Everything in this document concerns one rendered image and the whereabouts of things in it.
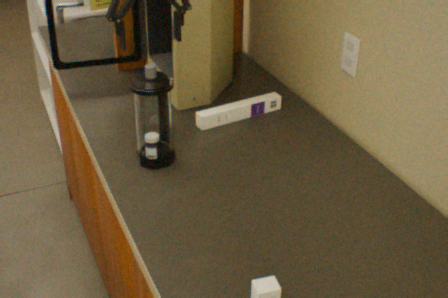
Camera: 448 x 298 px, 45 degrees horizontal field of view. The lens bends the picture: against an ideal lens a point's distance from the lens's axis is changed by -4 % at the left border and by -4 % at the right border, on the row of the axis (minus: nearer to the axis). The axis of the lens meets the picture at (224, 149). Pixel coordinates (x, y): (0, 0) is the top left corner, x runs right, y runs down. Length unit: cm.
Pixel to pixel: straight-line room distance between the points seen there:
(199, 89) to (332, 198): 59
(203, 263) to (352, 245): 33
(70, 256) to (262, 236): 154
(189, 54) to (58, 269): 131
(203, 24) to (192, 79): 17
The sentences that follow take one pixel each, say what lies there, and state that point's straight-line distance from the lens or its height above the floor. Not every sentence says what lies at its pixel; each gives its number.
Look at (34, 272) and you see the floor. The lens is 262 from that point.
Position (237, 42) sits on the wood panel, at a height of 98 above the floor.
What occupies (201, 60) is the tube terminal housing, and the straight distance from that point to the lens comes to 170.
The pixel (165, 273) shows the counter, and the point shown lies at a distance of 116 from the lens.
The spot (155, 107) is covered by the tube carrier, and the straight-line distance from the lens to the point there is 137.
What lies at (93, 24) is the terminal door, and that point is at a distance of 191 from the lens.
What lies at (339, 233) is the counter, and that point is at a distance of 128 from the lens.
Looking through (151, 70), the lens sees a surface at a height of 120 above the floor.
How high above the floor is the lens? 174
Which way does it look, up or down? 32 degrees down
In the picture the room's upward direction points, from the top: 1 degrees clockwise
